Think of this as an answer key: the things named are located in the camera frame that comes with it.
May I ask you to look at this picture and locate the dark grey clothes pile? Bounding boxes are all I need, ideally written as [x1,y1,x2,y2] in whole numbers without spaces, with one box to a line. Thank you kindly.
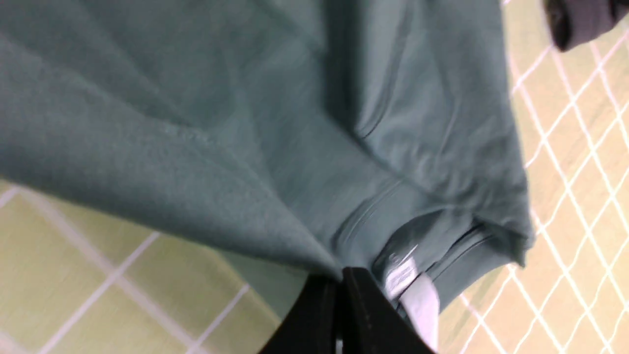
[543,0,629,53]

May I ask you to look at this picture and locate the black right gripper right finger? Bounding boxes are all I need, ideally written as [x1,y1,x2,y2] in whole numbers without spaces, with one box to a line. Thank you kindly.
[341,267,433,354]

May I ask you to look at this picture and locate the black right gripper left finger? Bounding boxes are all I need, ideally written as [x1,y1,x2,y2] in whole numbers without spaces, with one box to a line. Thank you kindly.
[260,275,339,354]

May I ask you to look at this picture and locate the green long-sleeve top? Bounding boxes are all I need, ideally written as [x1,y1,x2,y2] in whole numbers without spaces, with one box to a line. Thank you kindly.
[0,0,536,325]

